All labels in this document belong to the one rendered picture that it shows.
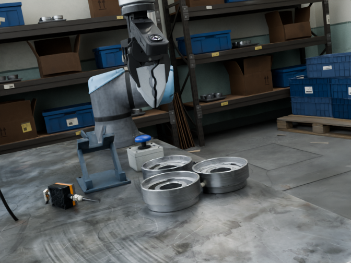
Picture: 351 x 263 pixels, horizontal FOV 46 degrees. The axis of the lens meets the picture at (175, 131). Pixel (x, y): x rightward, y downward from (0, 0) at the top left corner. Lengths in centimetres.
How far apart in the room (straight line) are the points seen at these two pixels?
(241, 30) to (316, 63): 123
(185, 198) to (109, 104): 63
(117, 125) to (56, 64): 298
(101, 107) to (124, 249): 73
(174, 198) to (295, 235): 21
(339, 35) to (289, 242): 537
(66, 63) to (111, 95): 298
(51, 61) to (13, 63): 64
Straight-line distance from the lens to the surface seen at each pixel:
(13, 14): 429
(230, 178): 75
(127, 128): 129
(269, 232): 60
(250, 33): 559
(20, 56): 475
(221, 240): 59
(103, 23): 427
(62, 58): 423
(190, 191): 70
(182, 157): 90
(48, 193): 87
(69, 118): 430
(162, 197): 69
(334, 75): 461
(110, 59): 435
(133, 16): 90
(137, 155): 97
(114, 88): 127
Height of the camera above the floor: 106
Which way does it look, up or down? 11 degrees down
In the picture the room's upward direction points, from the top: 8 degrees counter-clockwise
